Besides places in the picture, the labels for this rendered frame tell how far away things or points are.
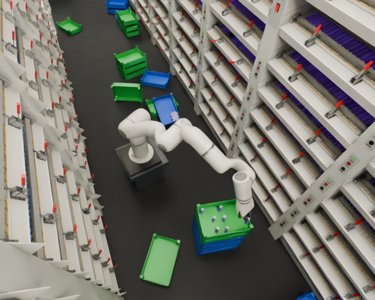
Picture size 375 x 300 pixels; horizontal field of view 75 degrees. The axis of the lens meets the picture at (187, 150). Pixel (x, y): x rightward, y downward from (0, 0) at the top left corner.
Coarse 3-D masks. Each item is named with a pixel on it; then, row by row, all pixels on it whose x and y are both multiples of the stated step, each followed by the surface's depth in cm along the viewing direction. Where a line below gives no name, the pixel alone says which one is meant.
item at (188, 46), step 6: (174, 30) 250; (180, 30) 246; (174, 36) 249; (180, 36) 244; (186, 36) 239; (180, 42) 240; (186, 42) 237; (192, 42) 234; (186, 48) 234; (192, 48) 232; (186, 54) 237; (192, 54) 225; (192, 60) 225
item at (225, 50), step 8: (208, 24) 180; (216, 24) 180; (208, 32) 182; (216, 32) 180; (224, 48) 170; (232, 56) 165; (232, 64) 166; (240, 64) 160; (240, 72) 159; (248, 72) 155; (248, 80) 154
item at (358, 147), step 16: (368, 128) 92; (352, 144) 100; (336, 160) 110; (368, 160) 96; (320, 176) 122; (336, 176) 113; (352, 176) 105; (304, 192) 137; (320, 192) 125; (288, 208) 157; (304, 208) 142; (272, 224) 183; (288, 224) 162
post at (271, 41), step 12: (288, 0) 107; (300, 0) 109; (288, 12) 112; (264, 36) 128; (276, 36) 120; (264, 48) 130; (276, 48) 127; (264, 60) 133; (252, 72) 147; (264, 72) 138; (252, 84) 150; (252, 96) 154; (240, 108) 172; (240, 120) 178; (252, 120) 174; (240, 132) 183; (228, 156) 218
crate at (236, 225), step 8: (232, 200) 155; (200, 208) 156; (208, 208) 156; (216, 208) 157; (224, 208) 157; (232, 208) 157; (200, 216) 153; (208, 216) 153; (216, 216) 154; (232, 216) 154; (200, 224) 146; (208, 224) 150; (216, 224) 151; (224, 224) 151; (232, 224) 151; (240, 224) 151; (248, 224) 150; (208, 232) 148; (224, 232) 148; (232, 232) 143; (240, 232) 146
